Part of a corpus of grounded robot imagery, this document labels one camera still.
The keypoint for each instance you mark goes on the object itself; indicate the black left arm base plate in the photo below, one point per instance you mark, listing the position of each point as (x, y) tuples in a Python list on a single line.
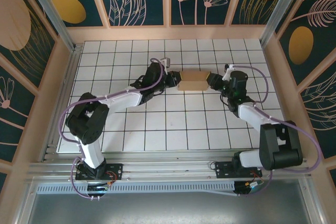
[(115, 169)]

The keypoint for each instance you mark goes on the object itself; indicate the aluminium side rail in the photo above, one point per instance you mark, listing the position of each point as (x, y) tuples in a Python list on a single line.
[(65, 90)]

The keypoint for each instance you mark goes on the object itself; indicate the grey sheet metal panel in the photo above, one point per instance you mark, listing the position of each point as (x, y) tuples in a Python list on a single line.
[(168, 208)]

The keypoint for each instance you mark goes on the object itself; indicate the aluminium corner post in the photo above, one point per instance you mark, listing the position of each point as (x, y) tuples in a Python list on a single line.
[(48, 7), (283, 6)]

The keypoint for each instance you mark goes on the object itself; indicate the brown cardboard box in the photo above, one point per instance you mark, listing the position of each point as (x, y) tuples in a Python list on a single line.
[(194, 81)]

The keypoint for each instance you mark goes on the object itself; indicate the green circuit board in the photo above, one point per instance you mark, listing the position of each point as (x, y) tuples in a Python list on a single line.
[(256, 184), (97, 187)]

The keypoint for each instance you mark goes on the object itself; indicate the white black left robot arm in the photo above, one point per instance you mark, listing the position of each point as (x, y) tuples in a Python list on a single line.
[(90, 153)]

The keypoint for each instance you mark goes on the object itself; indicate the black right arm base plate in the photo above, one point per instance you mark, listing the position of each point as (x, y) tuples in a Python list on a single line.
[(223, 171)]

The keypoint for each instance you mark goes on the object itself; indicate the wide aluminium base rail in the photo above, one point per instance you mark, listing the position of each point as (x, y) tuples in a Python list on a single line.
[(170, 171)]

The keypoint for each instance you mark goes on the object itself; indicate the narrow aluminium table edge rail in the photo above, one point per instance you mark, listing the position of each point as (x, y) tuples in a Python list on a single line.
[(170, 154)]

